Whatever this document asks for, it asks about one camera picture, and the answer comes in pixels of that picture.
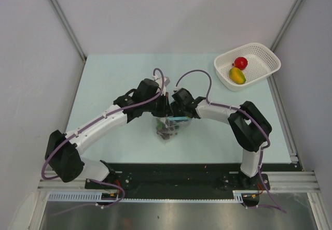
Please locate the red fake tomato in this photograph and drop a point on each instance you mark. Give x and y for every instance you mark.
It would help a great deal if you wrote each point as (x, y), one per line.
(240, 63)

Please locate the yellow fake fruit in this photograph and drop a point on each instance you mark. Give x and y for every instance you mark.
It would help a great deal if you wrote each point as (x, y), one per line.
(237, 76)

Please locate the green fake vegetable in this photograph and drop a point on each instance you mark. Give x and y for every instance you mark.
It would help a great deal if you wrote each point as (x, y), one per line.
(161, 124)

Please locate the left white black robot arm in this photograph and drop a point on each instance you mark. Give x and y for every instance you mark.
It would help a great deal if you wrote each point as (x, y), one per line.
(64, 150)

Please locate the aluminium frame post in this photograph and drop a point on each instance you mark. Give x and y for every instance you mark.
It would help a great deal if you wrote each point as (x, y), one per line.
(55, 5)
(288, 20)

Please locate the white slotted cable duct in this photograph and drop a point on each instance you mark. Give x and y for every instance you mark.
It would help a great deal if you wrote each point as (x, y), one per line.
(107, 198)

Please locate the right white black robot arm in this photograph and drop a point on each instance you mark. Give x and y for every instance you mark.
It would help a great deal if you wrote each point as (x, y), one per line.
(250, 128)

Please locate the white perforated plastic basket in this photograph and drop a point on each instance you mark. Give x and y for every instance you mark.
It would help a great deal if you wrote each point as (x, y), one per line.
(261, 63)

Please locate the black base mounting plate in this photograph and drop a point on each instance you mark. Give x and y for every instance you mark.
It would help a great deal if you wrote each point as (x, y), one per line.
(184, 180)

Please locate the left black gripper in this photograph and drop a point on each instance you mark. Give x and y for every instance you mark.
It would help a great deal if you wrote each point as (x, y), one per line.
(165, 111)

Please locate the right aluminium frame post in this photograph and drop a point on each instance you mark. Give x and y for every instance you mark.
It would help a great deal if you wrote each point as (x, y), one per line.
(288, 20)

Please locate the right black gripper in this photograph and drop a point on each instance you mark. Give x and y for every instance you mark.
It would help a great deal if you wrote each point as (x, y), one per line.
(175, 106)

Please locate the dark purple fake grapes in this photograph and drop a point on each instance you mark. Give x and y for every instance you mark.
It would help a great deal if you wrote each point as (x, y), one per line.
(168, 133)

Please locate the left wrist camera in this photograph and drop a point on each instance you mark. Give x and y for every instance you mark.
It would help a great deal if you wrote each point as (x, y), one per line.
(162, 83)

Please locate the left aluminium frame post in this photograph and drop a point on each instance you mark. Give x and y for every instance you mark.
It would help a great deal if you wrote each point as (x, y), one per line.
(55, 5)

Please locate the clear zip top bag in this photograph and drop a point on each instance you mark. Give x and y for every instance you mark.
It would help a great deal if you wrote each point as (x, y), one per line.
(182, 122)

